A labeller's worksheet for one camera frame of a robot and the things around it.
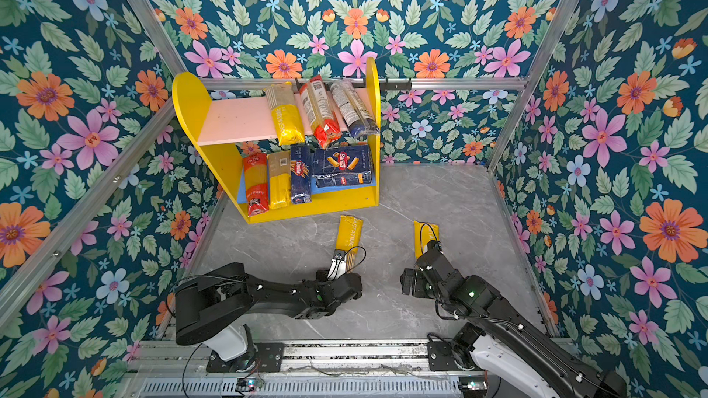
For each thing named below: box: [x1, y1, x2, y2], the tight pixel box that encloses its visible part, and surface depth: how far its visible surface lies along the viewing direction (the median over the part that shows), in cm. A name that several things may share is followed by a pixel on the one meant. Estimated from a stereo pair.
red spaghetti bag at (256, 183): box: [243, 152, 270, 218], surface depth 95 cm
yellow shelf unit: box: [172, 57, 381, 224], surface depth 79 cm
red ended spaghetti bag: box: [299, 75, 343, 149], surface depth 75 cm
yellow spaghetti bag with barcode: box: [267, 150, 292, 211], surface depth 95 cm
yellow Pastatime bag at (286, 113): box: [263, 81, 306, 147], surface depth 75 cm
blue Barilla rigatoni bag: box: [311, 145, 374, 188], surface depth 95 cm
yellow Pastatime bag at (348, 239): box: [335, 214, 365, 274], surface depth 98 cm
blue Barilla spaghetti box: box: [290, 145, 312, 205], surface depth 95 cm
